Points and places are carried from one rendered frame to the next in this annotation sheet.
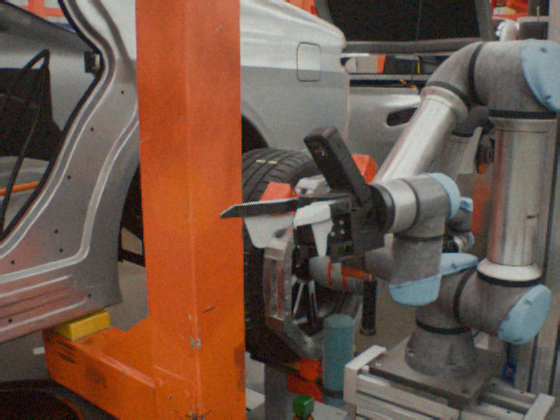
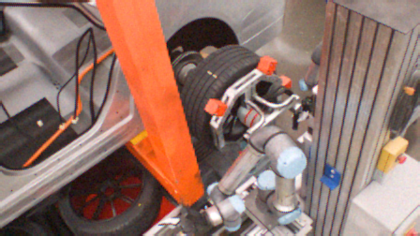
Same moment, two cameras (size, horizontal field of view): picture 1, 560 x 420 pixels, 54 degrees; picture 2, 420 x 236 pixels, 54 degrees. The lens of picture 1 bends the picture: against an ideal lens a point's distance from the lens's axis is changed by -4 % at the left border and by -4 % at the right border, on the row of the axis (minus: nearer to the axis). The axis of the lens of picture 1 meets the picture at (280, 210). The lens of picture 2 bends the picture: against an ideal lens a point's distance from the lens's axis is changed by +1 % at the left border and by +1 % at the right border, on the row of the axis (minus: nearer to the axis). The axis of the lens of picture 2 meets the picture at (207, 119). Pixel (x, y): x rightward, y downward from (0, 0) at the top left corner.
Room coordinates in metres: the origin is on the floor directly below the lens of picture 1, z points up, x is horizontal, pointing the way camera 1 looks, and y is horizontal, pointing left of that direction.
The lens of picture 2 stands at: (0.05, -0.47, 2.74)
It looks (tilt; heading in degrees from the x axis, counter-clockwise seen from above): 49 degrees down; 20
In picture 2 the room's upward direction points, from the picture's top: 11 degrees counter-clockwise
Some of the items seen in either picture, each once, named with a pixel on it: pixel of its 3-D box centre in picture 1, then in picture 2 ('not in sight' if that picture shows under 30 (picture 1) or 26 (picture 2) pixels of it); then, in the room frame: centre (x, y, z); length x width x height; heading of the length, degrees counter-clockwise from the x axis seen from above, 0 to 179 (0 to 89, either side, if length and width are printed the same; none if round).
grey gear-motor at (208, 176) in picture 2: not in sight; (190, 170); (1.57, 0.29, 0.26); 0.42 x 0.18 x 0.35; 52
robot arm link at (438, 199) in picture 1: (420, 202); (230, 208); (0.83, -0.21, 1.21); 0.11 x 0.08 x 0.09; 127
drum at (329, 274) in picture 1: (349, 268); (256, 118); (1.62, -0.20, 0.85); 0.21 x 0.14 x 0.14; 52
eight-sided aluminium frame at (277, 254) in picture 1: (329, 263); (247, 112); (1.67, -0.15, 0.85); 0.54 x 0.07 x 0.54; 142
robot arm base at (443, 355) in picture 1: (441, 338); (269, 197); (1.09, -0.34, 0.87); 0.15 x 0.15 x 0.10
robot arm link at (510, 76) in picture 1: (514, 195); (284, 183); (0.98, -0.42, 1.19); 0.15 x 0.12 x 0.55; 37
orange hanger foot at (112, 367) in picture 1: (114, 340); (151, 147); (1.45, 0.46, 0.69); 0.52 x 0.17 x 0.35; 52
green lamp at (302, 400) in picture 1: (303, 405); not in sight; (1.21, -0.05, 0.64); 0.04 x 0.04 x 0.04; 52
